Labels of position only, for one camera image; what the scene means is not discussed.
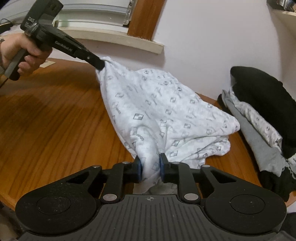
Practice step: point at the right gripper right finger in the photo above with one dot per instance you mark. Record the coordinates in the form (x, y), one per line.
(183, 176)

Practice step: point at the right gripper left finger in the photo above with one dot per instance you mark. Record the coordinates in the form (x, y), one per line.
(116, 178)

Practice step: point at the white patterned garment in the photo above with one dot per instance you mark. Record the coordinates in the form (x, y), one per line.
(267, 131)
(153, 113)

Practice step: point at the person's left hand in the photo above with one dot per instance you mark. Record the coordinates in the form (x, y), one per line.
(24, 51)

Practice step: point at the grey window blind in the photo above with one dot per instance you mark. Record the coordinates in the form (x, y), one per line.
(106, 12)

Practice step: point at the beige window sill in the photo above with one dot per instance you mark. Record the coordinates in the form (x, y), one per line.
(114, 37)

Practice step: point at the grey folded garment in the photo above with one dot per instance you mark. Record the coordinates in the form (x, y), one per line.
(268, 159)

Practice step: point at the folded white patterned garment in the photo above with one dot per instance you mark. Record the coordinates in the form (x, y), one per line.
(267, 131)

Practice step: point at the black bottom folded garment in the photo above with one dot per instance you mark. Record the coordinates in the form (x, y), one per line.
(283, 185)

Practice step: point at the black folded sweater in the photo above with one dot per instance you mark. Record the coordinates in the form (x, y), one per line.
(270, 99)

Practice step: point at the beige cable grommet plate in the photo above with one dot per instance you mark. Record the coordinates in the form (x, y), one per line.
(47, 63)

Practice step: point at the clear blind cord weight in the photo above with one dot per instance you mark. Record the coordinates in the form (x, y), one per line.
(129, 11)

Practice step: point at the brown wooden window frame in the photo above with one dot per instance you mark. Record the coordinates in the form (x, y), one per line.
(145, 18)

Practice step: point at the beige wall shelf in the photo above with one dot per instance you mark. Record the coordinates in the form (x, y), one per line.
(285, 12)

